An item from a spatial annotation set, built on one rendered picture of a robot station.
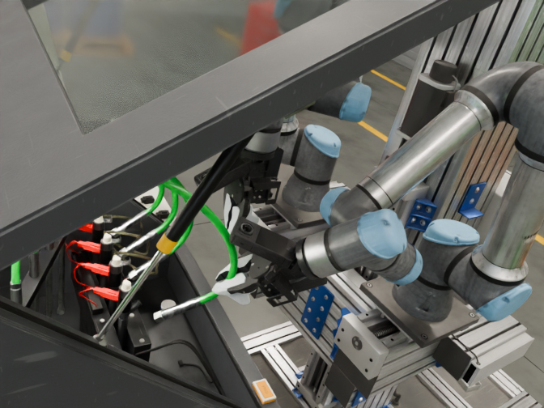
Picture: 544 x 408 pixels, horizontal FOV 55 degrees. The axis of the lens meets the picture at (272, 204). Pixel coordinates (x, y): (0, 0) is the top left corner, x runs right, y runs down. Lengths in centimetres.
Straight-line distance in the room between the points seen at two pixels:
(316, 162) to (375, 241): 76
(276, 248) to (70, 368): 38
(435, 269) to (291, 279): 47
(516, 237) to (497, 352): 49
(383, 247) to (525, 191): 37
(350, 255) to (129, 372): 36
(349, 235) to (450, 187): 67
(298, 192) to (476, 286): 62
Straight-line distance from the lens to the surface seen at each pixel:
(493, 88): 106
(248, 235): 87
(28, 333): 63
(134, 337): 119
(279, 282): 90
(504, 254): 117
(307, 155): 154
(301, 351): 234
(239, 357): 122
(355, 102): 102
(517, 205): 110
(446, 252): 127
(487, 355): 152
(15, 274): 103
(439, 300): 135
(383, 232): 80
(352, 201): 98
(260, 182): 101
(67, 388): 72
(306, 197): 160
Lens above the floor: 184
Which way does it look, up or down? 30 degrees down
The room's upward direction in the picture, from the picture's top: 14 degrees clockwise
